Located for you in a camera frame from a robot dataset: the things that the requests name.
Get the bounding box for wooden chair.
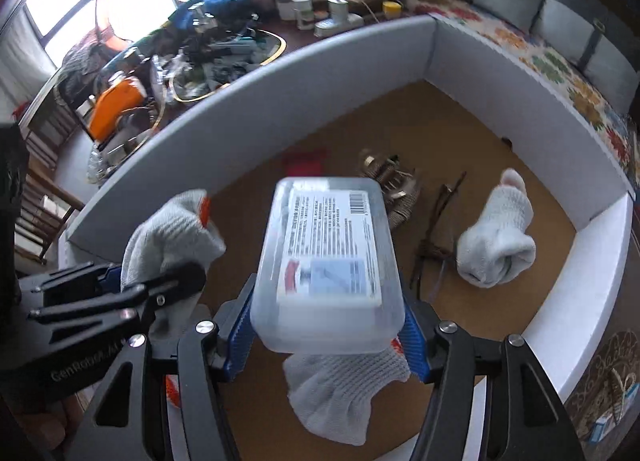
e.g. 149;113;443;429
15;161;86;267

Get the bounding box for white cup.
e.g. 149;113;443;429
291;0;316;30

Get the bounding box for white jar with dark lid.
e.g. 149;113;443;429
274;0;306;22

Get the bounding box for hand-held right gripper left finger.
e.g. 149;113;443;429
65;278;261;461

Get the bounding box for clear plastic box with label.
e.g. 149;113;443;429
250;177;406;354

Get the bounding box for gold-rimmed tray of clutter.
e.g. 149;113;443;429
167;26;288;102

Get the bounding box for red foil packet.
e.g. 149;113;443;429
282;148;328;176

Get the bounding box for dark wooden side table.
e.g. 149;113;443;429
50;1;416;182

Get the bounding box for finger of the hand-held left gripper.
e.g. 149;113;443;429
40;263;123;307
29;263;207;337

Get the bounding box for floral sofa cover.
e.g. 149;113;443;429
405;0;640;192

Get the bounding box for orange plastic item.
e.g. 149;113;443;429
89;78;146;142

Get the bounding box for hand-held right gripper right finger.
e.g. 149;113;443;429
397;297;586;461

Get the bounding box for clear glasses with black arms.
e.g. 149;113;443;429
410;171;468;302

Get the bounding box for brown woven accessory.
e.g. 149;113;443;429
357;148;421;232

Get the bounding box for black chair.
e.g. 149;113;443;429
0;123;31;302

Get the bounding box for beige rope ornament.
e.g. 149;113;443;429
597;331;640;422

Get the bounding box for grey-white foam container box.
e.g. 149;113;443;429
57;15;635;461

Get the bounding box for white appliance base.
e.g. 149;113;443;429
314;13;365;39

